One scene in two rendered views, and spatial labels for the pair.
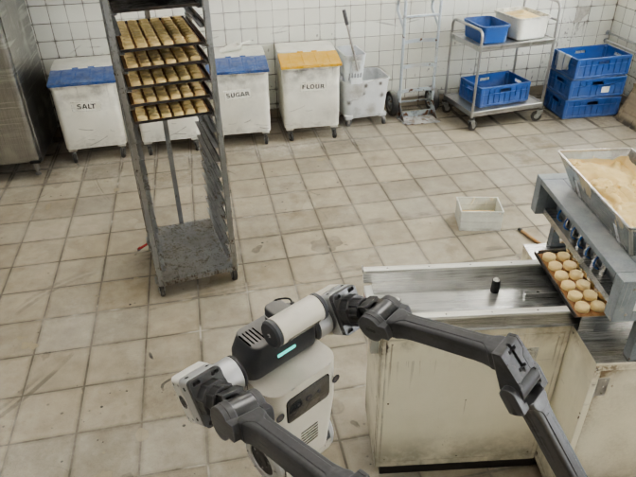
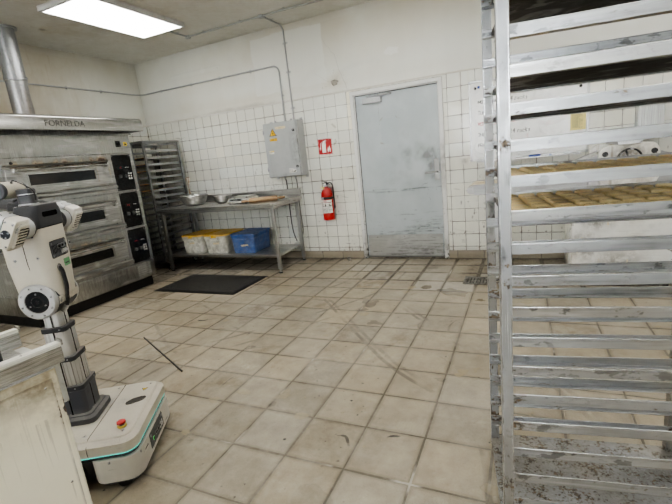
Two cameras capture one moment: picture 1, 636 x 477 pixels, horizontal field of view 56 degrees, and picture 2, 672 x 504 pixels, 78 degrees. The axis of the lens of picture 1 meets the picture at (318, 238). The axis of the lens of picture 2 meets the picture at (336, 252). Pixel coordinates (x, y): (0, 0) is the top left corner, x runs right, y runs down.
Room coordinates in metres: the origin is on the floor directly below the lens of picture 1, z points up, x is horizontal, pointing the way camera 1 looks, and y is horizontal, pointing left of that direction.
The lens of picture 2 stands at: (3.25, -0.62, 1.34)
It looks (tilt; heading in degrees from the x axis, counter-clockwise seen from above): 13 degrees down; 126
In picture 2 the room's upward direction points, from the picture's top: 6 degrees counter-clockwise
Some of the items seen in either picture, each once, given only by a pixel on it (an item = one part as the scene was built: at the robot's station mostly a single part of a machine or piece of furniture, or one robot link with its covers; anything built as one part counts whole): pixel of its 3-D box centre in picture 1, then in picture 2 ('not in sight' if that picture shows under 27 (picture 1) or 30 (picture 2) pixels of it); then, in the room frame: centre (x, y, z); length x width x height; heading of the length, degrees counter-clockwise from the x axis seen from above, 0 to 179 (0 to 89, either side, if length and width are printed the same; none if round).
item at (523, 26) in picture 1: (520, 23); not in sight; (5.76, -1.94, 0.90); 0.44 x 0.36 x 0.20; 20
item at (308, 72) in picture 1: (308, 91); not in sight; (5.46, 0.07, 0.38); 0.64 x 0.54 x 0.77; 8
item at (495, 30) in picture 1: (485, 29); not in sight; (5.62, -1.58, 0.88); 0.40 x 0.30 x 0.16; 14
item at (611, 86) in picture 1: (586, 81); not in sight; (5.82, -2.71, 0.30); 0.60 x 0.40 x 0.20; 101
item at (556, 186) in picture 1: (608, 257); not in sight; (1.79, -1.07, 1.01); 0.72 x 0.33 x 0.34; 2
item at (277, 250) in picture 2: not in sight; (232, 231); (-1.24, 3.18, 0.49); 1.90 x 0.72 x 0.98; 11
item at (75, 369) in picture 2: not in sight; (75, 390); (1.12, 0.09, 0.38); 0.13 x 0.13 x 0.40; 42
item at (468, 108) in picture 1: (499, 61); not in sight; (5.71, -1.77, 0.57); 0.85 x 0.58 x 1.13; 108
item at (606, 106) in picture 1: (581, 101); not in sight; (5.82, -2.71, 0.10); 0.60 x 0.40 x 0.20; 99
